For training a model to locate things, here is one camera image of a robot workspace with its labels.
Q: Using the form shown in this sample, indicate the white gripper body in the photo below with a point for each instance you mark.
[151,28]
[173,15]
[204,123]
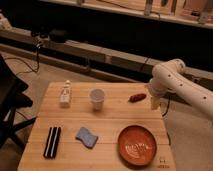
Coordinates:
[156,89]

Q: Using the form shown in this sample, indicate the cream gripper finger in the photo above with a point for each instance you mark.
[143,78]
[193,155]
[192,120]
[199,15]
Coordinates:
[155,102]

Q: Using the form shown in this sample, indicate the red pepper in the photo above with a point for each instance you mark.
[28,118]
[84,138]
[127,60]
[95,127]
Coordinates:
[137,97]

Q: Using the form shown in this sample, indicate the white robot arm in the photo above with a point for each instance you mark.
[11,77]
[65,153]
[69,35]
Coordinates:
[169,76]

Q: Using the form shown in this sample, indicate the orange ceramic bowl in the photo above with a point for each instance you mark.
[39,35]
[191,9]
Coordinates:
[137,145]

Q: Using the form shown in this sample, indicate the blue sponge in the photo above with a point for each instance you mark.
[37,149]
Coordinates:
[86,137]

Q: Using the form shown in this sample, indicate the small white bottle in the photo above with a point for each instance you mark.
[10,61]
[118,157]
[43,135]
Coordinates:
[65,96]

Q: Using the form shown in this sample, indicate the black power adapter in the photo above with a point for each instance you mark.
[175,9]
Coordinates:
[59,36]

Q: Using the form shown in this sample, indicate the black and white striped block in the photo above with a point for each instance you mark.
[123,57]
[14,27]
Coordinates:
[52,143]

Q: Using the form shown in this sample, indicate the black office chair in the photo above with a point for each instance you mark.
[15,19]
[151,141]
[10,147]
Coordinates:
[12,97]

